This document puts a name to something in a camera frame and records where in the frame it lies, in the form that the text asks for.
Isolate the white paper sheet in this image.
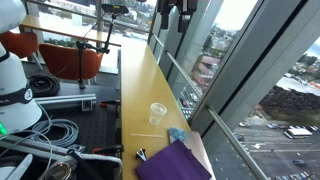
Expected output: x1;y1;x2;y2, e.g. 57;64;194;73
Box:
167;126;217;180

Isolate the black coiled cable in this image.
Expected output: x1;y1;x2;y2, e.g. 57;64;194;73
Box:
27;74;61;98

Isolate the orange chair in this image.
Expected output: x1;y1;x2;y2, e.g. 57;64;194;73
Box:
38;43;105;82
0;30;40;60

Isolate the grey metal window handrail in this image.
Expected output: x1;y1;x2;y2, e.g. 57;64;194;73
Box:
151;33;269;180

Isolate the purple cloth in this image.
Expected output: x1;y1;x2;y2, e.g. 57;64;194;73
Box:
134;138;213;180

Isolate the short aluminium extrusion bar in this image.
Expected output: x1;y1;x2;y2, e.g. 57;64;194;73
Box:
34;93;98;112

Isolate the round chrome metal object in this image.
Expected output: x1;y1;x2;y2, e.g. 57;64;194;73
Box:
42;160;73;180

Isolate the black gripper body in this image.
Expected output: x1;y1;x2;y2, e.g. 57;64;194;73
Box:
155;0;198;17

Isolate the grey coiled cable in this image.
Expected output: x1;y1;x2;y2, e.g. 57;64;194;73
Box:
30;118;80;148

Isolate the black camera stand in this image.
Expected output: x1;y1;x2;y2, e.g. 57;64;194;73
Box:
75;12;118;90

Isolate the black metal binder clip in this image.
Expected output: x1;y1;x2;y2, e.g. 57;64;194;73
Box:
135;148;149;163

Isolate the clear plastic straw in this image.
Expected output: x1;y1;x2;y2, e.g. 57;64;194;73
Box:
129;132;166;139

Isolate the red handled clamp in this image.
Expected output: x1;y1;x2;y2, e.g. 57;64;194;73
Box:
91;144;125;156
98;99;121;109

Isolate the white curved plastic part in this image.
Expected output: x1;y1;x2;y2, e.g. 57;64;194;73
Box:
0;153;34;180

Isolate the light wooden desk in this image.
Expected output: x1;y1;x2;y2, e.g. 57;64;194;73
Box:
18;14;122;48

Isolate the clear plastic cup with lid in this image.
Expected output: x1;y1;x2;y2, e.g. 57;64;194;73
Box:
148;102;168;127

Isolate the long grey metal frame bar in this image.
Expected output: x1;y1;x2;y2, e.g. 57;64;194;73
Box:
0;134;123;168

